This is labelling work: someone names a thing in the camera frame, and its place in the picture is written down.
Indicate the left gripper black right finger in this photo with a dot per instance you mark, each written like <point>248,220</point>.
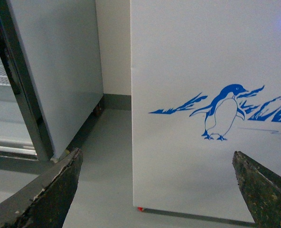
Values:
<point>260,189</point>

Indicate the upright glass-door fridge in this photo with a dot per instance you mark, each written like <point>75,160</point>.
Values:
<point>50,52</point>

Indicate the white chest freezer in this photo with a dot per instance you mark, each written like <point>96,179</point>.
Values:
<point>205,82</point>

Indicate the fridge caster wheel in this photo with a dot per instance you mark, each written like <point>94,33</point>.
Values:
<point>97,111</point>

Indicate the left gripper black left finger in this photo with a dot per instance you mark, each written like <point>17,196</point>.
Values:
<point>45,201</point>

